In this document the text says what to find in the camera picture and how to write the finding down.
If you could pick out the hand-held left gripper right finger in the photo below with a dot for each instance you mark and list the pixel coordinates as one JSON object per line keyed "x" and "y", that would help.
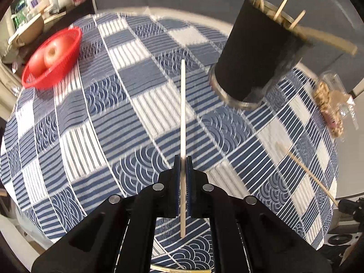
{"x": 190, "y": 193}

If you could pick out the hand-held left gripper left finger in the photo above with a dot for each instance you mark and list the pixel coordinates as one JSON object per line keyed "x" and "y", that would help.
{"x": 177, "y": 193}

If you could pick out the black cup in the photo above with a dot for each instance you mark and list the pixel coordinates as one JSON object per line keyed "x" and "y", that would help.
{"x": 256, "y": 57}

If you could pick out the blue checked tablecloth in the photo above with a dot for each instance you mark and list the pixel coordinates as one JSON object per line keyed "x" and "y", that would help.
{"x": 108, "y": 113}

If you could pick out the clear pretzel snack bag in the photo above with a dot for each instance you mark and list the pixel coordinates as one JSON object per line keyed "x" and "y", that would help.
{"x": 331, "y": 105}

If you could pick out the red plastic basket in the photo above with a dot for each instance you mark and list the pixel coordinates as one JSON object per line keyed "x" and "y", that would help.
{"x": 61, "y": 62}

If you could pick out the red apple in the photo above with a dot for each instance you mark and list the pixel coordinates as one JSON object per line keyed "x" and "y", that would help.
{"x": 58, "y": 52}
{"x": 37, "y": 64}

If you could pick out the black side table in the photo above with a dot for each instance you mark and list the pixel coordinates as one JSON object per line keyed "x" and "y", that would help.
{"x": 81, "y": 11}

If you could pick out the kraft paper bowl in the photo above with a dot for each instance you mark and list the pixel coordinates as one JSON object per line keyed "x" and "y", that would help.
{"x": 31, "y": 30}

